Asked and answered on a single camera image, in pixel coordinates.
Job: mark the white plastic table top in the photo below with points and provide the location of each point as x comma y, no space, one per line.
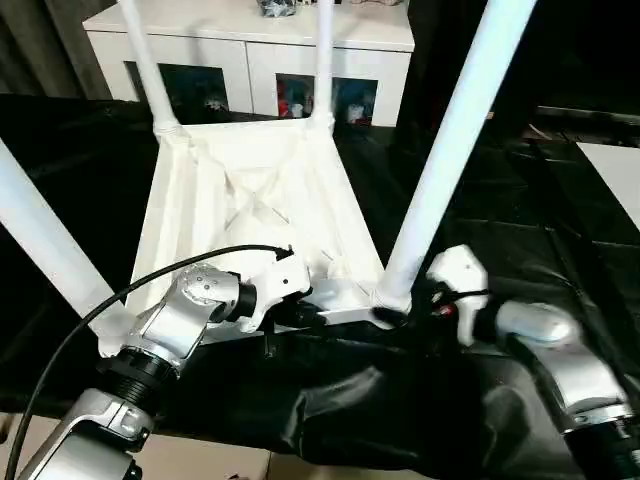
250,150

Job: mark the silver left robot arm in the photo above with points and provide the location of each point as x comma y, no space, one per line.
170,320

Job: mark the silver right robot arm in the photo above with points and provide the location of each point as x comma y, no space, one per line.
575,370

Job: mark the black mat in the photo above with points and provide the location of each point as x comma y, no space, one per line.
525,240

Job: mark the dark rounded robot foot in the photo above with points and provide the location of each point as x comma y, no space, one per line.
234,476

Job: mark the small white cup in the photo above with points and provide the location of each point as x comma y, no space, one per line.
357,112

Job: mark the small red white container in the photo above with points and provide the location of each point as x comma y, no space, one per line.
285,105

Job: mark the white flat board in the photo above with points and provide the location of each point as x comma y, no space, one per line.
615,175

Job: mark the white cabinet with glass doors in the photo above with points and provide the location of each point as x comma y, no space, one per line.
280,55

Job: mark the black cabinet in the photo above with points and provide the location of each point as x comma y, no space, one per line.
575,50

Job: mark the black object pile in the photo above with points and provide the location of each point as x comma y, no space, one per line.
275,6

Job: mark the grey curtain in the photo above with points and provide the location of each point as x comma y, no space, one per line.
45,45

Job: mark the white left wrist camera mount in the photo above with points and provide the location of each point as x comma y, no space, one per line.
282,280

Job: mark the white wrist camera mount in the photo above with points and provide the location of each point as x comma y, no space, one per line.
282,280
460,265

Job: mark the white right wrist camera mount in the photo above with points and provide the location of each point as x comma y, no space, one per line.
460,265

